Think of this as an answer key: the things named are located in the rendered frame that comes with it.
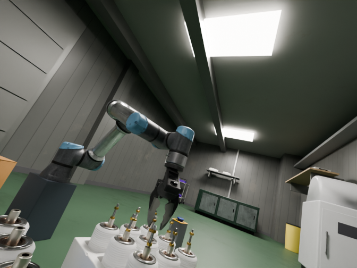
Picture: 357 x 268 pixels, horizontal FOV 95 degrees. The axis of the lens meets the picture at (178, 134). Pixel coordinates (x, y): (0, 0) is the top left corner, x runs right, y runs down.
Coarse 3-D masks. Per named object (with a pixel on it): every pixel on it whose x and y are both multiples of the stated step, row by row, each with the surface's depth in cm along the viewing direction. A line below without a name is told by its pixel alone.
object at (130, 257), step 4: (132, 256) 49; (128, 260) 49; (132, 260) 48; (136, 260) 48; (128, 264) 48; (132, 264) 47; (136, 264) 46; (140, 264) 46; (144, 264) 47; (156, 264) 49
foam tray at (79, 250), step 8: (80, 240) 63; (88, 240) 65; (72, 248) 61; (80, 248) 59; (88, 248) 59; (72, 256) 59; (80, 256) 57; (88, 256) 55; (96, 256) 56; (64, 264) 60; (72, 264) 57; (80, 264) 55; (88, 264) 53; (96, 264) 52
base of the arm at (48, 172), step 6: (54, 162) 94; (48, 168) 92; (54, 168) 92; (60, 168) 94; (66, 168) 96; (72, 168) 101; (42, 174) 90; (48, 174) 90; (54, 174) 92; (60, 174) 93; (66, 174) 96; (54, 180) 90; (60, 180) 92; (66, 180) 96
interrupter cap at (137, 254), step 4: (136, 252) 52; (140, 252) 53; (136, 256) 49; (140, 256) 50; (152, 256) 53; (140, 260) 47; (144, 260) 48; (148, 260) 50; (152, 260) 50; (156, 260) 51; (148, 264) 47; (152, 264) 48
